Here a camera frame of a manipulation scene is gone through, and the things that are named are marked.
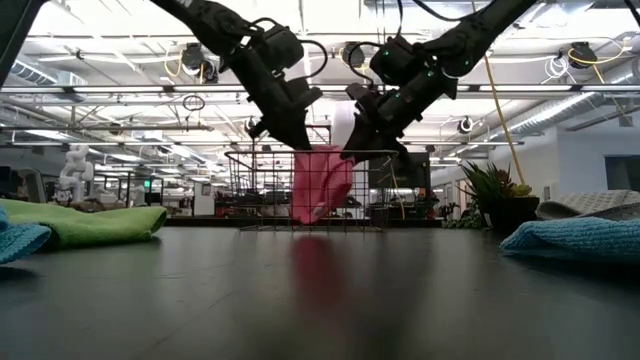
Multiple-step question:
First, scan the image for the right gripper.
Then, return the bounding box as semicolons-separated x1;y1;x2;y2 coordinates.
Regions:
341;34;460;160

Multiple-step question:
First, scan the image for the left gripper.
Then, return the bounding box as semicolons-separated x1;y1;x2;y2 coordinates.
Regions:
230;23;314;150

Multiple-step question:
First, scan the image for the pink microfiber towel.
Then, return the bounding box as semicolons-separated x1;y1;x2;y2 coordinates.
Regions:
290;144;357;226

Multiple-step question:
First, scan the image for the copper wire basket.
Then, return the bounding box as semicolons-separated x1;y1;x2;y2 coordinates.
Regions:
224;149;400;233

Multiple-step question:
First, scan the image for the green microfiber towel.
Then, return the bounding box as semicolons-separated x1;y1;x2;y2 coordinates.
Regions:
0;198;169;250

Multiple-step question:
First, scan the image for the blue towel with white label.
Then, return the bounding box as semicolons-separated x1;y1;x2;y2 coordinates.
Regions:
499;215;640;265

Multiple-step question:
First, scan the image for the grey waffle microfiber towel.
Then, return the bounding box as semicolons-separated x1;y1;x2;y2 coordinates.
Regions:
535;189;640;222

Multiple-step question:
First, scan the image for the blue microfiber towel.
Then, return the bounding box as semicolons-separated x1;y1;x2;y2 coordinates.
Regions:
0;205;53;266

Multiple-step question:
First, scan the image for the potted succulent plant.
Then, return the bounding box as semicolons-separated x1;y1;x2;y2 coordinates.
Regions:
458;161;541;233

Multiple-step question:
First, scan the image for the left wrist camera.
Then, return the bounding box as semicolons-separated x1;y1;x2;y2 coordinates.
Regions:
285;76;325;110

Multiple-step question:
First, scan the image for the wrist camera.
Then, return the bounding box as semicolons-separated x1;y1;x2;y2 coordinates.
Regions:
285;76;325;110
344;82;384;117

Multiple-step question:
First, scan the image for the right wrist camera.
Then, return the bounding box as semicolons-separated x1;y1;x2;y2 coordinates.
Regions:
344;82;384;117

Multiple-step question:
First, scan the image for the yellow hanging cable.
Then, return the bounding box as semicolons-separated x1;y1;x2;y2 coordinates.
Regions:
482;53;527;187

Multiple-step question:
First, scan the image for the black frame strut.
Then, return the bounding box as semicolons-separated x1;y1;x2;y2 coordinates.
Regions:
0;0;47;87

